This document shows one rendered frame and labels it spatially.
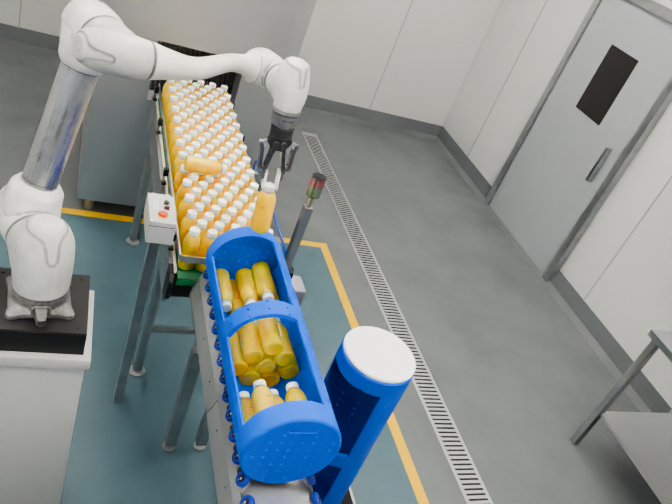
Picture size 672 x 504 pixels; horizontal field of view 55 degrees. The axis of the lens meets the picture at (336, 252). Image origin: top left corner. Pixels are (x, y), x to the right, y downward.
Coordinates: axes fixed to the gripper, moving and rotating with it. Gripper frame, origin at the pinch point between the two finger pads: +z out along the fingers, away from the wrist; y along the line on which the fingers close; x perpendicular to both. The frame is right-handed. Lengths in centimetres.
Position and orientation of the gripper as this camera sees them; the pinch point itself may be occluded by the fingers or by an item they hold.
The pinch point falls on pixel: (270, 179)
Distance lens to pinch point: 219.1
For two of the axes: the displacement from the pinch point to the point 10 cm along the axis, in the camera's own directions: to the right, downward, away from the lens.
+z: -2.5, 8.0, 5.4
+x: -2.4, -6.0, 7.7
